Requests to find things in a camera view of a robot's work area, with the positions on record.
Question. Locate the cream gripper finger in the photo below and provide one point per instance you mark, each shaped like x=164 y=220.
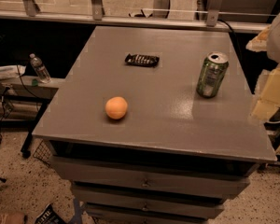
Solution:
x=266 y=99

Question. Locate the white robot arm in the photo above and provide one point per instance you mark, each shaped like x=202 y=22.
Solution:
x=268 y=40

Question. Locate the green soda can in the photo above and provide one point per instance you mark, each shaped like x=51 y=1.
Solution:
x=213 y=71

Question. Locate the grey drawer cabinet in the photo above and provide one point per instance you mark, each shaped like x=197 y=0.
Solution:
x=175 y=157

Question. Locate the orange fruit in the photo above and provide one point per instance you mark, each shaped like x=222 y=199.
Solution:
x=116 y=107

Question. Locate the metal window railing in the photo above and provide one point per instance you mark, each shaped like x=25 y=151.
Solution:
x=246 y=16

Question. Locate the clear plastic water bottle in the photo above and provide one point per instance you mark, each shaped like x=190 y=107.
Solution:
x=40 y=68

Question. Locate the black snack bag on floor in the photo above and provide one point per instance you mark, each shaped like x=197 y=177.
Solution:
x=49 y=216

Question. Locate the low side bench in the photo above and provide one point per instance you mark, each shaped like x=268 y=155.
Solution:
x=21 y=90

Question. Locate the white tissue pack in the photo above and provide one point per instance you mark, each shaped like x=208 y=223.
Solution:
x=11 y=71

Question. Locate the black wire basket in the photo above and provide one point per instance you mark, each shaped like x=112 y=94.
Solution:
x=42 y=153

